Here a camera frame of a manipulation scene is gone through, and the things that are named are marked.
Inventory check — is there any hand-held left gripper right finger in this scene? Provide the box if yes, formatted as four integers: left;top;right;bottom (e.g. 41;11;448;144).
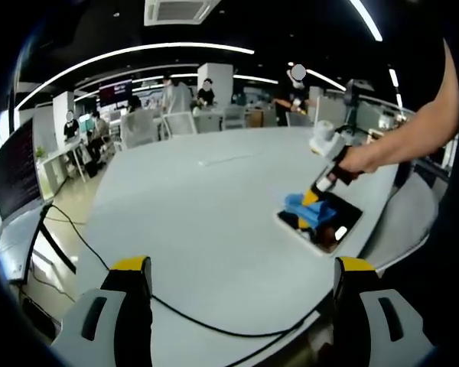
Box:
332;255;435;367

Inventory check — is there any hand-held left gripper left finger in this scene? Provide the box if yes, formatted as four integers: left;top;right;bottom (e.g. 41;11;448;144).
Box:
50;255;154;367

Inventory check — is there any blue cleaning cloth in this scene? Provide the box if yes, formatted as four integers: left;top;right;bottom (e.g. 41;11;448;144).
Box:
283;192;338;231

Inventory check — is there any person's right hand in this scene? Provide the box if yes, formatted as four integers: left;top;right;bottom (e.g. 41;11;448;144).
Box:
338;145;380;177

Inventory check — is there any white divider board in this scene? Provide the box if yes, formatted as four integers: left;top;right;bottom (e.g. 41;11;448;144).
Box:
315;95;348;129

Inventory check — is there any black device on tripod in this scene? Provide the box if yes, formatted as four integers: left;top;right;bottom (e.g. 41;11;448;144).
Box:
343;78;374;135

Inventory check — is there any grey office chair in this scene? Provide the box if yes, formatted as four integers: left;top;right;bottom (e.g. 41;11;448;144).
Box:
360;162;436;271

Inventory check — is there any black monitor stand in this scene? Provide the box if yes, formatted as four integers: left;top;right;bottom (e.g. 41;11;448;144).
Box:
25;204;78;284

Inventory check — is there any person's dark clothing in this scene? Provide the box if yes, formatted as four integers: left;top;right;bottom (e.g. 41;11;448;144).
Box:
382;37;459;352

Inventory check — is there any straight ceiling light strip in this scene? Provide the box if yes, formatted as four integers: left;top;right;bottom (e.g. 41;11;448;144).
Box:
350;0;383;42

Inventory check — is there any white mesh office chair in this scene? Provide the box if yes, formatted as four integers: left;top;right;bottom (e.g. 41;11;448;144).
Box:
161;112;198;138
120;110;158;151

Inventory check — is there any black computer monitor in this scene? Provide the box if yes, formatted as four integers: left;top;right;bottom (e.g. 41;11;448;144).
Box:
0;117;47;223

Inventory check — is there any ceiling air conditioner unit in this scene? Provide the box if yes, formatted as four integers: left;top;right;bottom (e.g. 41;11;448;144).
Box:
144;0;221;27

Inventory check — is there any long curved ceiling light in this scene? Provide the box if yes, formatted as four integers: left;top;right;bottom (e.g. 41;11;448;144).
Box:
17;42;256;112

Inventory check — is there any black cable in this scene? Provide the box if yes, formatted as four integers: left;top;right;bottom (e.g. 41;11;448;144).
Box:
44;204;323;339

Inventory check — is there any dark wall display screen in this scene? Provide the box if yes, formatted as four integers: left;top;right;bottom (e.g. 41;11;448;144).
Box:
98;79;133;108

